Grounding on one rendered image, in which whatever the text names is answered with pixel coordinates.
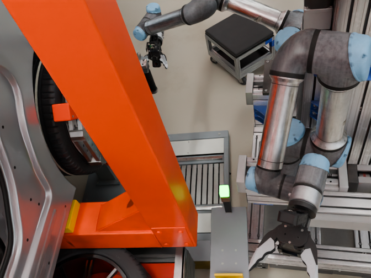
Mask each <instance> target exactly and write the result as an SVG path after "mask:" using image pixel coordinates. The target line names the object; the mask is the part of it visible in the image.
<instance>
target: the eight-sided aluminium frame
mask: <svg viewBox="0 0 371 278"><path fill-rule="evenodd" d="M77 123H78V126H77ZM68 125H69V133H70V138H71V139H72V142H74V143H75V145H76V146H77V147H78V149H79V150H80V151H81V153H82V154H83V156H84V157H85V159H86V160H87V161H88V163H89V164H90V165H103V164H106V162H107V161H106V160H105V159H104V157H103V155H102V154H101V153H100V151H99V149H98V148H97V146H96V145H95V143H94V142H93V140H92V139H91V137H90V136H89V134H88V132H87V131H86V129H85V128H84V126H83V125H82V123H81V122H80V120H79V119H77V122H76V119H75V120H71V121H68Z"/></svg>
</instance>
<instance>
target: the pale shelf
mask: <svg viewBox="0 0 371 278"><path fill-rule="evenodd" d="M248 266H249V258H248V231H247V208H246V207H232V213H225V208H224V207H216V208H211V245H210V278H215V275H214V274H243V278H250V272H249V270H248Z"/></svg>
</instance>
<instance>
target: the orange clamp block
mask: <svg viewBox="0 0 371 278"><path fill-rule="evenodd" d="M52 112H53V117H54V122H59V121H71V120H75V119H78V117H77V115H76V114H75V112H74V111H73V110H72V108H71V107H70V105H69V103H62V104H53V105H52Z"/></svg>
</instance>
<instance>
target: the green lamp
mask: <svg viewBox="0 0 371 278"><path fill-rule="evenodd" d="M219 193H220V197H229V186H228V185H220V186H219Z"/></svg>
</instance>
